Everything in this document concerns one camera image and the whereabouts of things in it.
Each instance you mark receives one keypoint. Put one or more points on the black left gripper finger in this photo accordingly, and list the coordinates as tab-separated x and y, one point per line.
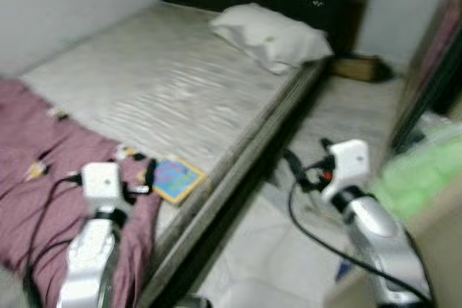
151	172

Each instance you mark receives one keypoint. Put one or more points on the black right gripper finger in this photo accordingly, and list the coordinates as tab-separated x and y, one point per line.
325	144
294	162

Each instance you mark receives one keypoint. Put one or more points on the blue yellow-bordered picture book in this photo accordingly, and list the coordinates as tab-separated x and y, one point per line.
175	178

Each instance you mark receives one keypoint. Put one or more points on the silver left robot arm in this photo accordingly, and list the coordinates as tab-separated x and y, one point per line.
90	257

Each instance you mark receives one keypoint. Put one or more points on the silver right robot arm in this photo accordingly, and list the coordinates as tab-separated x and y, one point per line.
382	236

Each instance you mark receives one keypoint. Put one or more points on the brown wooden box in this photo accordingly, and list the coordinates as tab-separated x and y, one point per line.
357	68

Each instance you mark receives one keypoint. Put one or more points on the white quilted mattress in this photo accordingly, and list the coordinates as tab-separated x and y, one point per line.
159	84

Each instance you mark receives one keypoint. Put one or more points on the light green ruffled dress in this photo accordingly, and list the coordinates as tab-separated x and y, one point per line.
422	174

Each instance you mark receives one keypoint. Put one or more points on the purple patterned blanket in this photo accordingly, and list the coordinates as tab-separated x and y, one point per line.
43	149

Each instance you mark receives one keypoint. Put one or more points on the light wooden wardrobe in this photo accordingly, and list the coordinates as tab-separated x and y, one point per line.
433	250

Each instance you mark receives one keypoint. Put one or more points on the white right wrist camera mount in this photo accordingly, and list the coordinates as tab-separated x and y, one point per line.
350	160

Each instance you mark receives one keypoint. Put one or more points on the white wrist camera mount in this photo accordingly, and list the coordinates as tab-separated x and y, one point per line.
350	160
101	179

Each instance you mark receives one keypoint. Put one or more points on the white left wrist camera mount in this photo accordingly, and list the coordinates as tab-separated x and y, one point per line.
101	179

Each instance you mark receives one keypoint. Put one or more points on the black sliding door frame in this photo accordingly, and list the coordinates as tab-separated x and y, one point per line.
433	77

